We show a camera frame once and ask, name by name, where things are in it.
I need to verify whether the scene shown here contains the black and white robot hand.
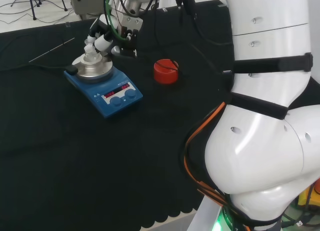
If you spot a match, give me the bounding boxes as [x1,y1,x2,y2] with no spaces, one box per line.
[84,13,145,58]

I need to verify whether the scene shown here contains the clear glass round-bottom flask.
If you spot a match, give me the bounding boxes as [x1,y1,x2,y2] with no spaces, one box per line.
[83,37,102,65]

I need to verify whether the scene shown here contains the heater with blue base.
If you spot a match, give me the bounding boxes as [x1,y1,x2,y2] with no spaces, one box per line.
[63,50,144,120]

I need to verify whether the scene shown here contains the grey metal control box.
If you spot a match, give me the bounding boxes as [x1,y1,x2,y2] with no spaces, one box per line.
[69,0,108,16]

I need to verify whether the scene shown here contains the dark tripod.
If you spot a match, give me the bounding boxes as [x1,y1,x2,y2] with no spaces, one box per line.
[11,0,44,21]

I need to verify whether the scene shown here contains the black bench cloth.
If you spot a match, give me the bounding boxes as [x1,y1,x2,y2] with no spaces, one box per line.
[0,0,320,228]

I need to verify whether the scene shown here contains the yellow stop button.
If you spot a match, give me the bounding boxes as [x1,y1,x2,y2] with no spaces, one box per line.
[296,183,320,207]

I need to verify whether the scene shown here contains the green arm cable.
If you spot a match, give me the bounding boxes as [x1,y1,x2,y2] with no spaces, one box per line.
[103,0,126,41]

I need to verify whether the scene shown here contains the red round ring stand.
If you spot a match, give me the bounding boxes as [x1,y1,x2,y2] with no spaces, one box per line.
[153,58,180,86]

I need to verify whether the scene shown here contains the black heater power cable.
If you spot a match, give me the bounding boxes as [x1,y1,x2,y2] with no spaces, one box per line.
[0,62,71,73]

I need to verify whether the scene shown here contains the orange arm cable bundle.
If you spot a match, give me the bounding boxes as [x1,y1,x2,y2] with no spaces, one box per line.
[183,101,251,231]

